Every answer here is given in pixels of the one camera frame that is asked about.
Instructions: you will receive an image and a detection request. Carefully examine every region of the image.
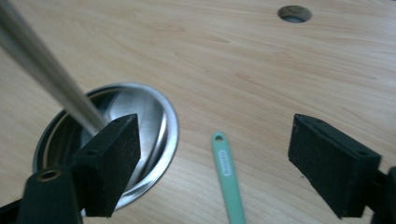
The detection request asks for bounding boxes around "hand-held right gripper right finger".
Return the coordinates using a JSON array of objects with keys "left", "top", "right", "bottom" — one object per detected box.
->
[{"left": 288, "top": 113, "right": 396, "bottom": 224}]

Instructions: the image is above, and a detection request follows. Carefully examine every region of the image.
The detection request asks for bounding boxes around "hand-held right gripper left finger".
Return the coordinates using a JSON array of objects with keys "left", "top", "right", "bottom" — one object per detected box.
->
[{"left": 17, "top": 113, "right": 142, "bottom": 224}]

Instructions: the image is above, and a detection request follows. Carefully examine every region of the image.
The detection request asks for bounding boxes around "green toothbrush handle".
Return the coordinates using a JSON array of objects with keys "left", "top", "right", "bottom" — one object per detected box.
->
[{"left": 211, "top": 131, "right": 247, "bottom": 224}]

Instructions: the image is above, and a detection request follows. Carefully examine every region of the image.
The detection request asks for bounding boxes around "round table cable hole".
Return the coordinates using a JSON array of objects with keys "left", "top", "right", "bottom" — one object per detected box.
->
[{"left": 276, "top": 5, "right": 313, "bottom": 24}]

